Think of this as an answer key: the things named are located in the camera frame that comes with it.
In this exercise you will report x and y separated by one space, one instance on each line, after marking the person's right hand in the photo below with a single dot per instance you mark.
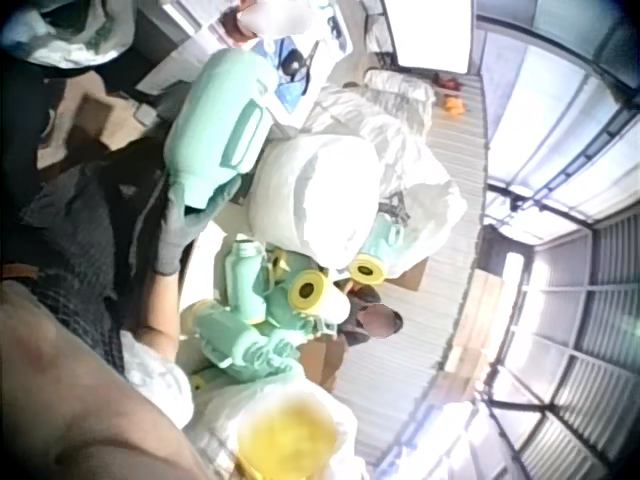
175 240

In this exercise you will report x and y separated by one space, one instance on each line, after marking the large green plastic jug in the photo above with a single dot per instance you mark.
215 130

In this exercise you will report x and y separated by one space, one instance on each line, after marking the green jug without lid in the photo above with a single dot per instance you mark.
244 280

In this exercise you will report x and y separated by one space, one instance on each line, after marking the black mesh fabric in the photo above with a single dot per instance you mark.
80 240

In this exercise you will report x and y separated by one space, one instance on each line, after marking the green jug lying sideways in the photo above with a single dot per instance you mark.
240 345

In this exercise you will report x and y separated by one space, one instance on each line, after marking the flat brown cardboard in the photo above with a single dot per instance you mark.
95 125

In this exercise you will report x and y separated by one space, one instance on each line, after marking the round stuffed white sack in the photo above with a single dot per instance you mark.
315 200

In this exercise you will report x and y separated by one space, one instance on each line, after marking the white sack with yellow lids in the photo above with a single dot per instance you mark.
280 430

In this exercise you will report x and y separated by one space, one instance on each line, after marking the pale grey bag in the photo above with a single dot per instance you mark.
70 30

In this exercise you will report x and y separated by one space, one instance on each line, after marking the crumpled white sack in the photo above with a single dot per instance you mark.
425 200

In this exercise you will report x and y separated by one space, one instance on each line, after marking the flat white sack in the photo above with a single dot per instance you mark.
400 95

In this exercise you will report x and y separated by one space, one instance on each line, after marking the orange object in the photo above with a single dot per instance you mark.
454 106

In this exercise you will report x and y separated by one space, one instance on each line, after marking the stack of brown cartons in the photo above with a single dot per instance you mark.
475 330

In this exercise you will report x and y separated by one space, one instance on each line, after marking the red object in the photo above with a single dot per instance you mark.
447 82

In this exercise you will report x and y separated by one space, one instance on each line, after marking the white board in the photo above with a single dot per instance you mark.
432 32

